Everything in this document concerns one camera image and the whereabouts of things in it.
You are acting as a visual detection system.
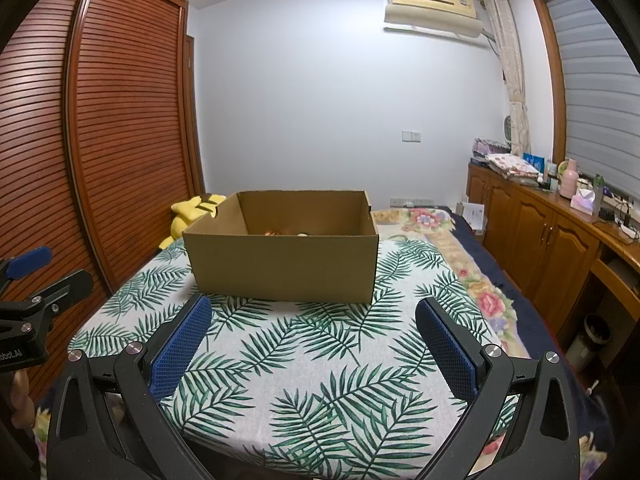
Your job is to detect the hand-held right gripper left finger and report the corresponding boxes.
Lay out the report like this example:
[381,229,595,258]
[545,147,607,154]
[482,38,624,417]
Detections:
[47,292,213,480]

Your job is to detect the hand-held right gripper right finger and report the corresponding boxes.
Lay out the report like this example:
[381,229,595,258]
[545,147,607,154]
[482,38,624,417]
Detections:
[415,296,583,480]

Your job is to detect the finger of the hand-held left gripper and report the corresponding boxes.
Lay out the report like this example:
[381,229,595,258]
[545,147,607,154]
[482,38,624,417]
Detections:
[0,246,53,291]
[0,269,94,335]

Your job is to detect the brown cardboard box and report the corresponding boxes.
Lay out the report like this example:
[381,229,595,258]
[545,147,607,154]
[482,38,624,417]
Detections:
[181,190,379,305]

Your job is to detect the person's left hand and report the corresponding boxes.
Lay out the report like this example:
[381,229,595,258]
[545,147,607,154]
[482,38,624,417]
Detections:
[9,369,35,427]

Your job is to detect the dark blue bed sheet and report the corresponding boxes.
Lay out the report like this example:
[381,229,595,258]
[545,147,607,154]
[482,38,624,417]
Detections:
[440,207,616,461]

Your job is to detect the leaf print tablecloth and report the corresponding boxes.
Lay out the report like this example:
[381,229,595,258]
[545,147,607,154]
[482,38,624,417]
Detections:
[72,237,521,480]

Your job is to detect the floral blanket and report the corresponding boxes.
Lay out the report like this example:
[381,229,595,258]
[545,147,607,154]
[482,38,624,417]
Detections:
[372,206,536,361]

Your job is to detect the yellow plush toy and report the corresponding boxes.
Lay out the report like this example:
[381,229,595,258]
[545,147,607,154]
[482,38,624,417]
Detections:
[159,192,226,251]

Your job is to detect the white paper bag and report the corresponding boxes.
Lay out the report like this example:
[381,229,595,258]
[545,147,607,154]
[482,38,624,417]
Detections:
[455,201,486,233]

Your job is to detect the wooden cabinet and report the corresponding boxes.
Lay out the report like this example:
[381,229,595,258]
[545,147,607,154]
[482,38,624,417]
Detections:
[467,160,640,356]

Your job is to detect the grey waste bin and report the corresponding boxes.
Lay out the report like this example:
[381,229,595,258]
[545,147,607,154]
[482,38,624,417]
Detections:
[567,312,613,373]

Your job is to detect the wooden louvred wardrobe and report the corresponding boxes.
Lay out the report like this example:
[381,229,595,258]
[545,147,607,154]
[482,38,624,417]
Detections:
[0,0,206,401]

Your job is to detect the folded patterned cloth stack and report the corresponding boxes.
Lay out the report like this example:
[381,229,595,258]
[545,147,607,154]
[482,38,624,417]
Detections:
[485,152,543,181]

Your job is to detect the purple cloth pile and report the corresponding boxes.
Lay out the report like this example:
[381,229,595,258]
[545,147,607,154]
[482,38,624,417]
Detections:
[472,137,511,158]

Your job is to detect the pink flask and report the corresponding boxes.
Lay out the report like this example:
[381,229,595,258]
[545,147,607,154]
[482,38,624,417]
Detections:
[559,159,581,198]

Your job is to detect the green bottle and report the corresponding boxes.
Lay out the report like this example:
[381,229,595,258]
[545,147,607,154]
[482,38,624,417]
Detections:
[592,174,606,218]

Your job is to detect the grey window blind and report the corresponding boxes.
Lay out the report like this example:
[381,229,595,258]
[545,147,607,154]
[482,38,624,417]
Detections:
[545,0,640,201]

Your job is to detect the beige patterned curtain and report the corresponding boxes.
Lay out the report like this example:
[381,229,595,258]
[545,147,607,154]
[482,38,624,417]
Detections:
[481,0,532,158]

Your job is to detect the beige wall air conditioner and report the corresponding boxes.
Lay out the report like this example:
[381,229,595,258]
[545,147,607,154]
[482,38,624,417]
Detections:
[384,0,493,48]

